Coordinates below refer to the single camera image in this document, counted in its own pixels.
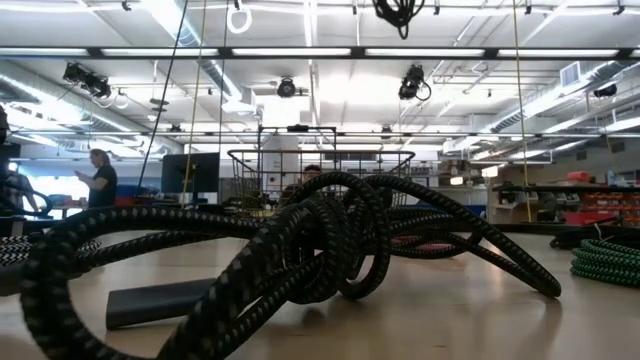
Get white cable loop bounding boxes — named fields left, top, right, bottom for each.
left=225, top=0, right=253, bottom=36

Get mauve braided USB-C cable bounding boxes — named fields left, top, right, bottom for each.
left=391, top=234, right=454, bottom=253

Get shelf with red bins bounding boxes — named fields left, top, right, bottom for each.
left=492, top=169, right=640, bottom=226

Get person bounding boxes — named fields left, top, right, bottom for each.
left=281, top=163, right=324, bottom=201
left=74, top=148, right=120, bottom=210

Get green braided USB-C cable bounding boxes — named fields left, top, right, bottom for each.
left=569, top=237, right=640, bottom=289

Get black bar with light strips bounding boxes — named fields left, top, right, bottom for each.
left=0, top=45, right=640, bottom=62

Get black metal stand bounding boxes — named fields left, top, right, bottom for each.
left=256, top=124, right=338, bottom=201

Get thin black hanging cable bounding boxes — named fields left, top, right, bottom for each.
left=135, top=0, right=190, bottom=200

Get black speckled braided USB-C cable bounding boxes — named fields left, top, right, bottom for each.
left=0, top=171, right=563, bottom=360

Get black aluminium table frame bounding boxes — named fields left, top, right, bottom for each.
left=0, top=214, right=640, bottom=244

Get black ceiling camera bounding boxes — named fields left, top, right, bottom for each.
left=275, top=76, right=298, bottom=100
left=397, top=63, right=433, bottom=102
left=62, top=61, right=113, bottom=100

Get black unlit monitor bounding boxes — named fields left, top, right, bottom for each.
left=160, top=152, right=221, bottom=195

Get silver ceiling air duct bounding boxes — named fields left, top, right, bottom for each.
left=139, top=0, right=259, bottom=114

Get yellow hanging rope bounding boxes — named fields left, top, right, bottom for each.
left=182, top=0, right=208, bottom=207

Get gold wire mesh basket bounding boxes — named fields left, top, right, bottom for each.
left=227, top=148, right=416, bottom=221

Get grey braided USB-C cable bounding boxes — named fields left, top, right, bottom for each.
left=0, top=234, right=103, bottom=268

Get black cable blue plug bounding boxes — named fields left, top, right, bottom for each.
left=372, top=0, right=427, bottom=41

